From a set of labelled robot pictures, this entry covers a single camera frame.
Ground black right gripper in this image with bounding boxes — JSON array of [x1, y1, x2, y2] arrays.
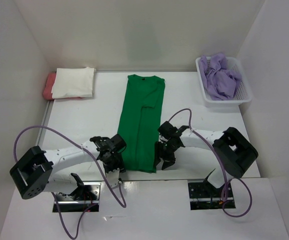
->
[[152, 140, 180, 170]]

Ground green t shirt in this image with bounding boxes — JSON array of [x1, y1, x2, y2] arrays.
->
[[117, 74, 165, 173]]

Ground cream white t shirt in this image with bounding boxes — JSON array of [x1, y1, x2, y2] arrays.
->
[[51, 67, 96, 99]]

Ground purple t shirt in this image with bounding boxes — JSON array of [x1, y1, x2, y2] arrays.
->
[[198, 53, 243, 101]]

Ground red t shirt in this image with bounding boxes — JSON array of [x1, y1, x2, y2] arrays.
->
[[42, 72, 88, 100]]

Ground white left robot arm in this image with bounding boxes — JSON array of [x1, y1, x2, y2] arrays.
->
[[9, 134, 127, 200]]

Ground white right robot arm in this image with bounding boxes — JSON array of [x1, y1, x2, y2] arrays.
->
[[153, 121, 259, 197]]

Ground white plastic basket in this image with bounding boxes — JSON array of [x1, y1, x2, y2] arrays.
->
[[195, 56, 252, 108]]

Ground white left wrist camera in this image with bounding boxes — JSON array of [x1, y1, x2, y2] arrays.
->
[[105, 168, 121, 189]]

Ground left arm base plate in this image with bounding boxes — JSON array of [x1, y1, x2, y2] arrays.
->
[[55, 181, 101, 213]]

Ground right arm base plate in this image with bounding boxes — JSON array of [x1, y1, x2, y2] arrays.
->
[[187, 180, 224, 211]]

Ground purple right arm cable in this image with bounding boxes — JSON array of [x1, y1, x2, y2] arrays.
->
[[168, 108, 254, 218]]

